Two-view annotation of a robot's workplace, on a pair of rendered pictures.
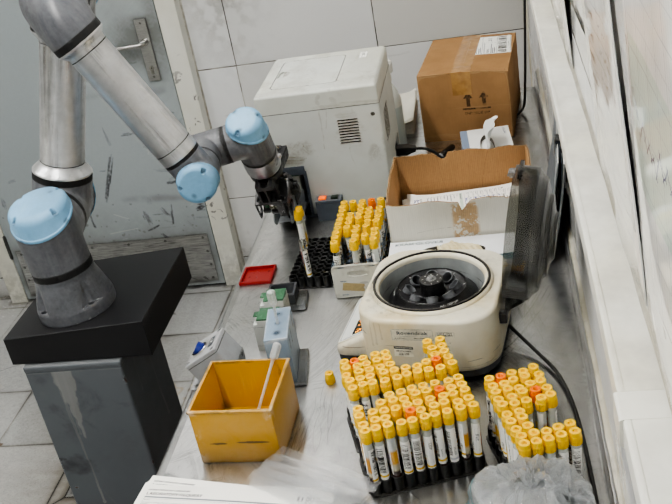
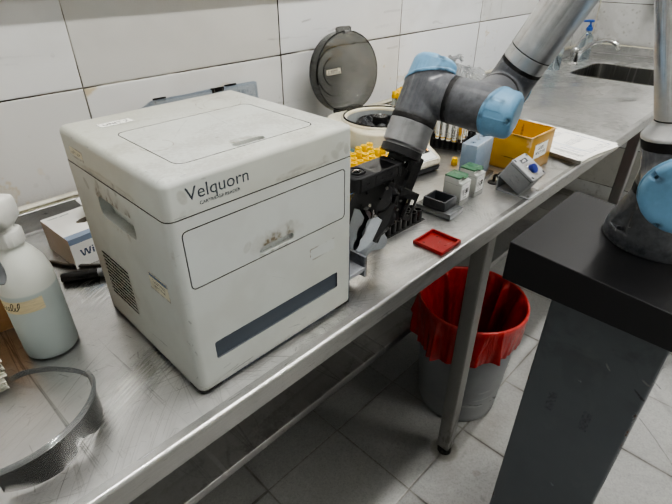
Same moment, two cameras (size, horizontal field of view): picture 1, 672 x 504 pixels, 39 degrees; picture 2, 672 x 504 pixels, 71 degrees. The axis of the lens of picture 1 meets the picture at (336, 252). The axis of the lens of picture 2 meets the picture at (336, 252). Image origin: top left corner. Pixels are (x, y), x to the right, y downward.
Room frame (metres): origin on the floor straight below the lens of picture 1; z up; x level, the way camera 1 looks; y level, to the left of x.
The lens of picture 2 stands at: (2.52, 0.43, 1.36)
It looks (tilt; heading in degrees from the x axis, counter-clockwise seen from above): 32 degrees down; 212
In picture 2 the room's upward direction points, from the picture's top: straight up
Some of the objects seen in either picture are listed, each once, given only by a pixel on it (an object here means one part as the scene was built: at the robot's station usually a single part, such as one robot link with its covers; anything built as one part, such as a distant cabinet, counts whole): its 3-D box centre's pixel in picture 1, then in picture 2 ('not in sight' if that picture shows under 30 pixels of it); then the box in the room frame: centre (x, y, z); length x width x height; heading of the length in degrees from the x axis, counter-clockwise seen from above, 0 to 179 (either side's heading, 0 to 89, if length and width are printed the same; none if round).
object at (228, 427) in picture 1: (246, 410); (517, 145); (1.20, 0.18, 0.93); 0.13 x 0.13 x 0.10; 75
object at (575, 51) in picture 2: not in sight; (597, 50); (-0.42, 0.18, 0.94); 0.24 x 0.17 x 0.14; 78
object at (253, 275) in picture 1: (258, 275); (436, 241); (1.72, 0.17, 0.88); 0.07 x 0.07 x 0.01; 78
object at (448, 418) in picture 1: (452, 441); not in sight; (1.03, -0.11, 0.93); 0.02 x 0.02 x 0.11
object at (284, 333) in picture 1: (282, 347); (475, 158); (1.36, 0.12, 0.92); 0.10 x 0.07 x 0.10; 174
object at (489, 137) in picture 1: (487, 144); (111, 207); (2.04, -0.40, 0.94); 0.22 x 0.12 x 0.13; 172
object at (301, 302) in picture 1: (283, 297); (439, 203); (1.59, 0.12, 0.89); 0.09 x 0.05 x 0.04; 80
